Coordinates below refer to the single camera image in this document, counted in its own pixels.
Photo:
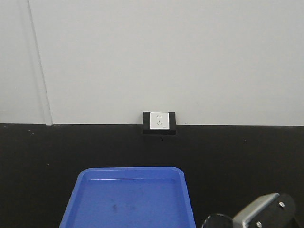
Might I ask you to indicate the white socket in black housing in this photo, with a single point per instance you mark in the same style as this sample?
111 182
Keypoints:
159 123

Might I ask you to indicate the blue plastic tray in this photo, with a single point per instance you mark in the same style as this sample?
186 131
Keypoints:
129 197

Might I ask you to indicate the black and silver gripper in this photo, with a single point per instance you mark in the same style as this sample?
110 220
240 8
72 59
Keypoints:
268 211

